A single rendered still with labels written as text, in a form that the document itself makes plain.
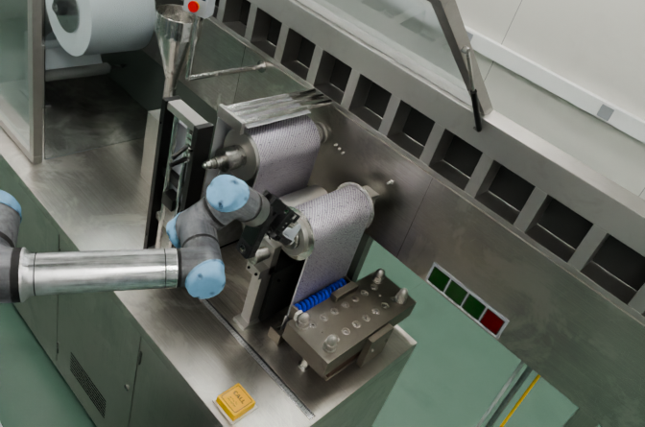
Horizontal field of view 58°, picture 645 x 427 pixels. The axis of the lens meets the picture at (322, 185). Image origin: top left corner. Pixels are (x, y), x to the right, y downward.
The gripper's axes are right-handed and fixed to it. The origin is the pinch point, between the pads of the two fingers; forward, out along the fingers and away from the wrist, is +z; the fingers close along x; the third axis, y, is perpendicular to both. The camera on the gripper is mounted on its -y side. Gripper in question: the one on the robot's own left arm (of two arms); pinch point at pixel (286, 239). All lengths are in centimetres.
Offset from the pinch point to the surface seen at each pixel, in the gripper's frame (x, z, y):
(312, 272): -4.5, 15.9, -3.6
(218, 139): 37.0, 0.2, 8.0
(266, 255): 3.7, 4.3, -7.1
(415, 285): 23, 208, 10
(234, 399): -14.1, 6.4, -38.9
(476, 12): 105, 207, 173
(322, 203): 2.2, 7.2, 12.6
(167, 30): 70, -9, 23
